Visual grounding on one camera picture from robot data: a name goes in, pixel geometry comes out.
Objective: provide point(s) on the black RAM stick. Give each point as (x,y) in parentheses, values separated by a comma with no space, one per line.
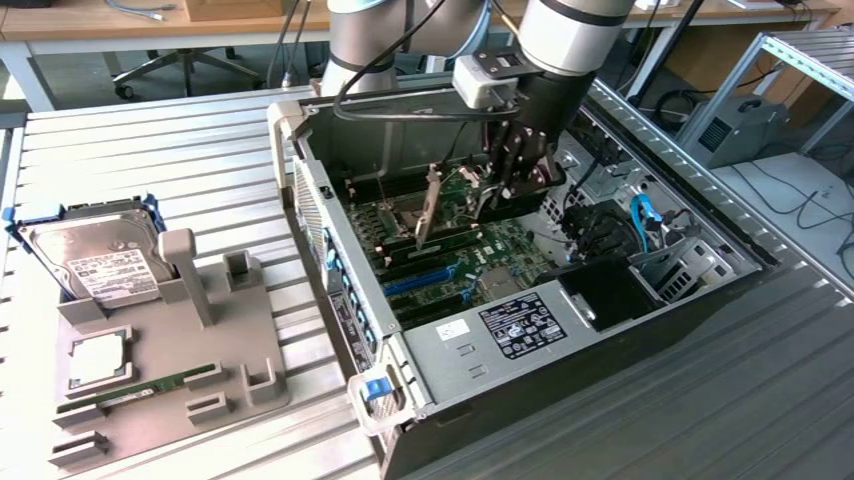
(454,241)

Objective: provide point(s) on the metal disk bay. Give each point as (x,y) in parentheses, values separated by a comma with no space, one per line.
(674,285)

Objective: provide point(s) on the silver chipset heat sink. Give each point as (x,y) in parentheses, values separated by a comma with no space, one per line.
(501,284)

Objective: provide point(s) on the grey machine box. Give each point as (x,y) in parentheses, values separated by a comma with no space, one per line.
(734,130)

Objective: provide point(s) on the grey power supply unit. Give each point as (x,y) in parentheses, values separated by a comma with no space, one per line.
(461,365)

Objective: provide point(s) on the green motherboard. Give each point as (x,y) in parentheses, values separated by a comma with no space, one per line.
(497,245)

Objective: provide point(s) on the open black PC case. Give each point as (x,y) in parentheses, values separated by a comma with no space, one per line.
(534,400)

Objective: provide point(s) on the blue expansion slot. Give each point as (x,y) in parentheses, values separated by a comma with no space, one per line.
(417,283)

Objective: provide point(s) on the aluminium frame table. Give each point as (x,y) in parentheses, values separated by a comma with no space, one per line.
(810,55)

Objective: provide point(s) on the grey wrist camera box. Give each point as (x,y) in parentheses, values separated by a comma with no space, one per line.
(477,85)

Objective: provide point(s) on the black slanted pole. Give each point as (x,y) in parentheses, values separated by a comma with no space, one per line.
(667,45)

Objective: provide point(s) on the blue case latch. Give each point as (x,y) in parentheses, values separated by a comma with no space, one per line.
(375,390)

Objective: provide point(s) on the silver CPU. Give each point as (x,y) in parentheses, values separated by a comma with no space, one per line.
(100,362)

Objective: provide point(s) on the green RAM stick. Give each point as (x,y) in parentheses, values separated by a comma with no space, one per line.
(136,392)

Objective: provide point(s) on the perforated metal drive cage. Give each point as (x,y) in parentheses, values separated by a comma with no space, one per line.
(603,180)

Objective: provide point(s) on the CPU socket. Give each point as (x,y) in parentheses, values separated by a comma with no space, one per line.
(403,217)

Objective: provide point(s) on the metal socket cover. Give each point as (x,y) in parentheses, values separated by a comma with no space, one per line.
(454,192)

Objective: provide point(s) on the blue card retention clips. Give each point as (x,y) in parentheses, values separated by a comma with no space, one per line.
(363,320)

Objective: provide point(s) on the black air duct box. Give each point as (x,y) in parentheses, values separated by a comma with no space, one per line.
(601,295)

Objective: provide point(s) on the blue disk caddy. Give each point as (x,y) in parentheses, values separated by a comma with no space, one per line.
(14,220)

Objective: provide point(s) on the silver hard disk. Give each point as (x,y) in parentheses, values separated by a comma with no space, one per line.
(103,260)

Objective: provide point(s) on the brown cardboard box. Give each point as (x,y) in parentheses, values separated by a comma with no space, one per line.
(227,10)

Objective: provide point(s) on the grey star chair base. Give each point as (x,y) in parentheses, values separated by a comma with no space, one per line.
(190,65)

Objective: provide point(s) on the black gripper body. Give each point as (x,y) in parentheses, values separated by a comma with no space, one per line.
(557,100)

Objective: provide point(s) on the black expansion slot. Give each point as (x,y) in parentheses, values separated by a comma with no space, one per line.
(407,270)
(427,302)
(434,316)

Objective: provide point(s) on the graphics card with metal bracket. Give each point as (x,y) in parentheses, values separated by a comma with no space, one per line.
(427,210)

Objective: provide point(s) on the grey parts rack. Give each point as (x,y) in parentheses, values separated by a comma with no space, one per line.
(167,430)

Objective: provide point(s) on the wooden desk white frame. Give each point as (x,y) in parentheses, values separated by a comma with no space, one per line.
(67,25)
(734,15)

